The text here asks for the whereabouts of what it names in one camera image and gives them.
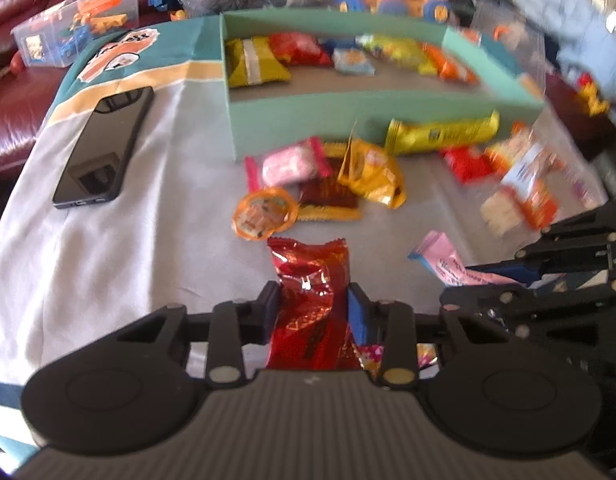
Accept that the orange snack packet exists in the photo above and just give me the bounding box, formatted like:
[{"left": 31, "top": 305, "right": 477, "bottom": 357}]
[{"left": 423, "top": 42, "right": 478, "bottom": 85}]

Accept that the pink snack packet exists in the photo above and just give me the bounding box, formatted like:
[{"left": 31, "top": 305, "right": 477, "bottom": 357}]
[{"left": 408, "top": 230, "right": 518, "bottom": 288}]

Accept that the light blue small packet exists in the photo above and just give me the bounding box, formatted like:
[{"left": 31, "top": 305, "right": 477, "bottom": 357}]
[{"left": 333, "top": 47, "right": 376, "bottom": 76}]

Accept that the black smartphone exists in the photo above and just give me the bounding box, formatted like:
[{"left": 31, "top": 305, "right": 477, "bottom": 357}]
[{"left": 52, "top": 86, "right": 155, "bottom": 209}]

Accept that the yellow cartoon snack packet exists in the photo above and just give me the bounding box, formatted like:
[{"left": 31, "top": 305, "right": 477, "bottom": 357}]
[{"left": 357, "top": 342, "right": 441, "bottom": 378}]

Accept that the yellow green snack packet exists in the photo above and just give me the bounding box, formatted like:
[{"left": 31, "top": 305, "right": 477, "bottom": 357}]
[{"left": 358, "top": 34, "right": 439, "bottom": 73}]

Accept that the orange white noodle packet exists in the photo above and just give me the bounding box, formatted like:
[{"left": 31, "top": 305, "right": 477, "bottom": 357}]
[{"left": 480, "top": 135, "right": 561, "bottom": 238}]

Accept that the orange capsule toy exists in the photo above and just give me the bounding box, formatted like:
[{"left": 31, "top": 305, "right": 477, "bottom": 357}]
[{"left": 232, "top": 187, "right": 297, "bottom": 240}]

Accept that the pink candy packet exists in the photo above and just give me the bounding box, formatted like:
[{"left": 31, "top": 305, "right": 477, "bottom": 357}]
[{"left": 245, "top": 138, "right": 333, "bottom": 192}]

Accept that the dark red foil packet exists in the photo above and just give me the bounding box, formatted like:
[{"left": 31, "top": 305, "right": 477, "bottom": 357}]
[{"left": 265, "top": 237, "right": 361, "bottom": 373}]

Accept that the clear plastic toy bin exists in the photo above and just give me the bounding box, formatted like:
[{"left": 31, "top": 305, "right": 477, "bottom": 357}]
[{"left": 10, "top": 0, "right": 143, "bottom": 68}]

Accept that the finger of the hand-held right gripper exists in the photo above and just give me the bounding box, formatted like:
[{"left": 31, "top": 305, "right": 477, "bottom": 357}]
[
  {"left": 439, "top": 275, "right": 616, "bottom": 377},
  {"left": 508, "top": 203, "right": 616, "bottom": 288}
]

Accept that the small red packet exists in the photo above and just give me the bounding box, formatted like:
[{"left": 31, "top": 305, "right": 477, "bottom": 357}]
[{"left": 443, "top": 146, "right": 493, "bottom": 186}]

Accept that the green cardboard box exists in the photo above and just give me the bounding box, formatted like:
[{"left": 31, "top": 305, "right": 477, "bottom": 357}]
[{"left": 219, "top": 10, "right": 546, "bottom": 162}]

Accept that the light blue quilted blanket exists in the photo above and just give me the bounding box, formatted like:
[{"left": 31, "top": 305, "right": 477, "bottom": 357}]
[{"left": 505, "top": 0, "right": 616, "bottom": 98}]

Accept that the dark red gold packet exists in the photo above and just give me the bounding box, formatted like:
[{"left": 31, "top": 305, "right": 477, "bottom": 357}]
[{"left": 295, "top": 180, "right": 363, "bottom": 223}]

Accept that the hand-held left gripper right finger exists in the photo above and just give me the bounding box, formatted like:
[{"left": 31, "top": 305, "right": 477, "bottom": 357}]
[{"left": 347, "top": 281, "right": 489, "bottom": 387}]

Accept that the long yellow snack bar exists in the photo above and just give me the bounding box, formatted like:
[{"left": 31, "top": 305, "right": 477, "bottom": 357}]
[{"left": 385, "top": 110, "right": 501, "bottom": 157}]

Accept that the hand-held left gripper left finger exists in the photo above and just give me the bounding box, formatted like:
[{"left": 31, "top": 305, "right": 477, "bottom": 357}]
[{"left": 115, "top": 280, "right": 283, "bottom": 385}]

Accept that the yellow red block toy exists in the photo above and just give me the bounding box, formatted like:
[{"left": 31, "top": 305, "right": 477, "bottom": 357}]
[{"left": 575, "top": 75, "right": 611, "bottom": 116}]

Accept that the red snack packet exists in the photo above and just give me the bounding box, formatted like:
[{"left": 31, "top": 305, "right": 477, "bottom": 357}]
[{"left": 268, "top": 32, "right": 333, "bottom": 67}]

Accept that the printed blanket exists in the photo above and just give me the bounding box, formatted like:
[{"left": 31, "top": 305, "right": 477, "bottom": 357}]
[{"left": 0, "top": 17, "right": 613, "bottom": 466}]

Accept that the small yellow orange packet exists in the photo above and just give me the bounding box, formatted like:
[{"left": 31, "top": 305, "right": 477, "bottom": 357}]
[{"left": 337, "top": 137, "right": 407, "bottom": 210}]

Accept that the clear plastic lid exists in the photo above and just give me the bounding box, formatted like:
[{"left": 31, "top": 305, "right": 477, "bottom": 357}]
[{"left": 470, "top": 0, "right": 551, "bottom": 96}]

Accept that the large yellow snack packet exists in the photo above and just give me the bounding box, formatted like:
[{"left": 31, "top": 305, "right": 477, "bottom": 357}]
[{"left": 225, "top": 36, "right": 292, "bottom": 88}]

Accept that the red leather sofa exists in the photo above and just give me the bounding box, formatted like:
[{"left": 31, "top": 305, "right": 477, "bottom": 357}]
[{"left": 0, "top": 0, "right": 616, "bottom": 181}]

